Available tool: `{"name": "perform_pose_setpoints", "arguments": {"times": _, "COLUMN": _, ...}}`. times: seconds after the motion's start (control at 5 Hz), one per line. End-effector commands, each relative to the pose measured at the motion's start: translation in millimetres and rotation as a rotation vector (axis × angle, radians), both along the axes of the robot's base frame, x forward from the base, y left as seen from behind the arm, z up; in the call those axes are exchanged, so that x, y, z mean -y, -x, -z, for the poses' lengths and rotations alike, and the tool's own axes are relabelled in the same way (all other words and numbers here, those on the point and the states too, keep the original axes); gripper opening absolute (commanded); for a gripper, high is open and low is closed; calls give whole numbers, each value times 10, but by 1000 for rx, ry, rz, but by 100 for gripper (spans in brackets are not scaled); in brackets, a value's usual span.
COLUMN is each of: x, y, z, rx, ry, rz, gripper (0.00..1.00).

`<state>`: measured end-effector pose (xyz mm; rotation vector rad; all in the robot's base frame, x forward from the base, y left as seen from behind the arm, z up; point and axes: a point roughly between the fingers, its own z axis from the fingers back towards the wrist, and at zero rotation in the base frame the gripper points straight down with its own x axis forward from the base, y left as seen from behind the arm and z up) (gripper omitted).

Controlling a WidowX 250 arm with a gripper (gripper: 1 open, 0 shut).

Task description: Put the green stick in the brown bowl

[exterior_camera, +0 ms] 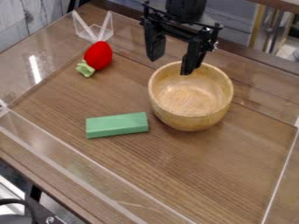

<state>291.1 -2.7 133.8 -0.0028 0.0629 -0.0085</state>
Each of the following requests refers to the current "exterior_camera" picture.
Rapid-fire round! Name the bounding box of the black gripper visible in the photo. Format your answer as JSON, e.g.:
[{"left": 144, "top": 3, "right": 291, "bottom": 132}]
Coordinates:
[{"left": 140, "top": 0, "right": 222, "bottom": 75}]

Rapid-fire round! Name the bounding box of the brown wooden bowl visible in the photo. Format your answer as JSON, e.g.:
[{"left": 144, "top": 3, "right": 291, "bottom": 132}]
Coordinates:
[{"left": 148, "top": 61, "right": 233, "bottom": 131}]

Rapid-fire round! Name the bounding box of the green rectangular block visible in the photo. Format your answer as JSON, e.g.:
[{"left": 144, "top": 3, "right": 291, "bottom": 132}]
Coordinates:
[{"left": 85, "top": 112, "right": 149, "bottom": 138}]

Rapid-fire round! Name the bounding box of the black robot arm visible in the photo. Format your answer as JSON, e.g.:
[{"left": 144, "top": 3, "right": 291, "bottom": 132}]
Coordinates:
[{"left": 140, "top": 0, "right": 222, "bottom": 75}]

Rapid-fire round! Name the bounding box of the red plush strawberry toy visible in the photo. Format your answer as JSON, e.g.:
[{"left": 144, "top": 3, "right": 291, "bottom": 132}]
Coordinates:
[{"left": 76, "top": 41, "right": 112, "bottom": 78}]

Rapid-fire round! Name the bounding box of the clear acrylic front barrier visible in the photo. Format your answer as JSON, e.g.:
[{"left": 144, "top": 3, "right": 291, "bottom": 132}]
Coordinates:
[{"left": 0, "top": 104, "right": 194, "bottom": 224}]

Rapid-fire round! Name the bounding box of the clear acrylic corner bracket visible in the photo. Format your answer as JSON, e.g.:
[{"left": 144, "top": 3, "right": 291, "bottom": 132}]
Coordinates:
[{"left": 70, "top": 11, "right": 113, "bottom": 43}]

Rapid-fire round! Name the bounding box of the gold metal chair frame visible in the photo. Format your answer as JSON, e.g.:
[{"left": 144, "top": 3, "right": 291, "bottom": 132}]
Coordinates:
[{"left": 248, "top": 3, "right": 295, "bottom": 55}]

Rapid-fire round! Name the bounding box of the black table leg bracket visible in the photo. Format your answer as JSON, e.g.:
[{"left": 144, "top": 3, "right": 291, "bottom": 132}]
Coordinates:
[{"left": 24, "top": 185, "right": 65, "bottom": 224}]

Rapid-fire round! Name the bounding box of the black cable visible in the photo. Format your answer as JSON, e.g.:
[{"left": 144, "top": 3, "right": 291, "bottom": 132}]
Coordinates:
[{"left": 0, "top": 198, "right": 28, "bottom": 224}]

